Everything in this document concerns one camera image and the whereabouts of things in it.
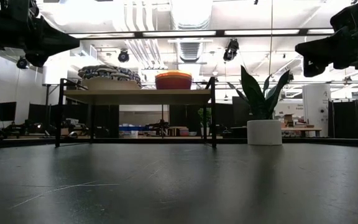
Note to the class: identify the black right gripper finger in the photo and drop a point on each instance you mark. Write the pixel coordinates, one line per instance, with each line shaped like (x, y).
(320, 49)
(312, 69)

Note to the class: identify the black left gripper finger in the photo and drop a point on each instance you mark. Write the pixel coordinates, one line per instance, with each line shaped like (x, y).
(36, 59)
(56, 40)

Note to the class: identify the orange plastic bowl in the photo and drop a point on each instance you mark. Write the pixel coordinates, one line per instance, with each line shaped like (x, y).
(173, 82)

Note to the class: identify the round black ceiling fixture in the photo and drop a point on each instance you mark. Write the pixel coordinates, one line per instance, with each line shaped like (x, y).
(123, 56)
(22, 63)

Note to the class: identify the white cylindrical column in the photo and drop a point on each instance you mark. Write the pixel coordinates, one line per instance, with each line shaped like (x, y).
(316, 105)

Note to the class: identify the cardboard box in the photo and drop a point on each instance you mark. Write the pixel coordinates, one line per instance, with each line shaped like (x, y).
(288, 119)

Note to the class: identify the black monitor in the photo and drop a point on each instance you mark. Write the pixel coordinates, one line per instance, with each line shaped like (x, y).
(5, 111)

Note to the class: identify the wooden bench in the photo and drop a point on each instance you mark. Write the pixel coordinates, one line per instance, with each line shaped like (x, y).
(301, 129)

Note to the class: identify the black partition panels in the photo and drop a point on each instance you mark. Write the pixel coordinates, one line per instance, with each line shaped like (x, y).
(353, 118)

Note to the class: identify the green plant in white pot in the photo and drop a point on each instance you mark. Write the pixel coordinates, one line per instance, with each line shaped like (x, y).
(263, 132)

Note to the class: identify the blue storage bins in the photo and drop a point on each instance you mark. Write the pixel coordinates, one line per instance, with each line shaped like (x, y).
(135, 128)

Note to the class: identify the black beam with light strip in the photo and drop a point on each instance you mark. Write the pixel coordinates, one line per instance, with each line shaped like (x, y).
(179, 33)

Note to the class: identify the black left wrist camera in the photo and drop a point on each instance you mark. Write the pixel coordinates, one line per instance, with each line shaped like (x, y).
(17, 7)

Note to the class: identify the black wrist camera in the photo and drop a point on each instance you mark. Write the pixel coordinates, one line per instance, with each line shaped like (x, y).
(17, 7)
(357, 15)

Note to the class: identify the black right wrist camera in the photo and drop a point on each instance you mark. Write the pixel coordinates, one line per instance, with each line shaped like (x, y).
(357, 15)

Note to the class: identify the black overhead camera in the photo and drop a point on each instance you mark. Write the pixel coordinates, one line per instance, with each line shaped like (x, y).
(231, 49)

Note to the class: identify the wooden shelf with black frame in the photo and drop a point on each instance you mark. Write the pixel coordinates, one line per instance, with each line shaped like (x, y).
(138, 97)

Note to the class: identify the silver ventilation duct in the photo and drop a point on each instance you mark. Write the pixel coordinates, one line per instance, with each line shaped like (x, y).
(190, 49)

